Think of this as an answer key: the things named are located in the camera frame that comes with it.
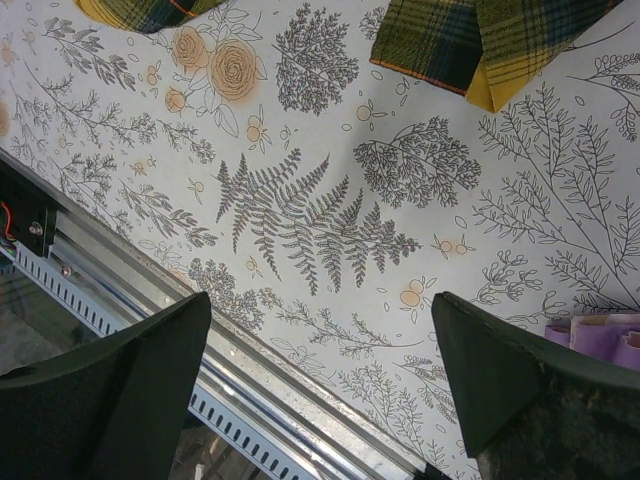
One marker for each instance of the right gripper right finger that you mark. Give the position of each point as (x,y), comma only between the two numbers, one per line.
(529,408)

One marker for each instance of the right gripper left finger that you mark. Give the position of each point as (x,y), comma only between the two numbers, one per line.
(105,390)

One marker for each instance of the yellow plaid flannel shirt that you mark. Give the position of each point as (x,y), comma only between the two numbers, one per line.
(485,51)

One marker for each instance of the aluminium front rail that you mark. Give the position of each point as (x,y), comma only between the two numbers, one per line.
(175,360)

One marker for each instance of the purple cloth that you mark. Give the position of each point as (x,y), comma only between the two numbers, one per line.
(612,338)

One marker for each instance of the floral patterned table mat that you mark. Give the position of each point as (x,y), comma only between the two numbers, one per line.
(321,200)

